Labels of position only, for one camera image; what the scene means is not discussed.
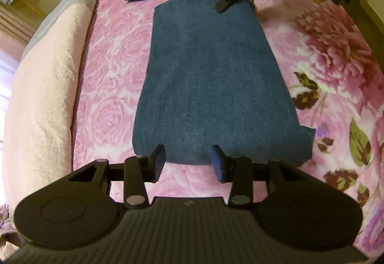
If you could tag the pink curtain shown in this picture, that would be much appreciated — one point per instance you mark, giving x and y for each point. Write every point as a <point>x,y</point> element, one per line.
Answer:
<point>15,24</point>

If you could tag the pink floral blanket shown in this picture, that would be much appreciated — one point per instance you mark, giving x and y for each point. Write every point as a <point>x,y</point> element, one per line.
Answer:
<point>330,72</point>

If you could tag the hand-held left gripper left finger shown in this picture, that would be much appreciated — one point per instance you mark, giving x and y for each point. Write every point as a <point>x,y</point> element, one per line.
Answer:
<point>159,160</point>

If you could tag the pale pink plush blanket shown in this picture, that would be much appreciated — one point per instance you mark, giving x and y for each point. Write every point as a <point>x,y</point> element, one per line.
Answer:
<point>45,87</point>

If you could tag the folded beige towel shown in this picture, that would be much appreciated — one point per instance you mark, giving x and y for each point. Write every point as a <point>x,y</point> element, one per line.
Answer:
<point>6,226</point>

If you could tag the blue denim jeans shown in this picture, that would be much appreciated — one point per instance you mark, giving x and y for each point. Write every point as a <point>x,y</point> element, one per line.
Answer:
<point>210,78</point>

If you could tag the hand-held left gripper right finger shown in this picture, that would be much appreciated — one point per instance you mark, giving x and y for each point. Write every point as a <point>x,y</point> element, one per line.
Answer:
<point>217,165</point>

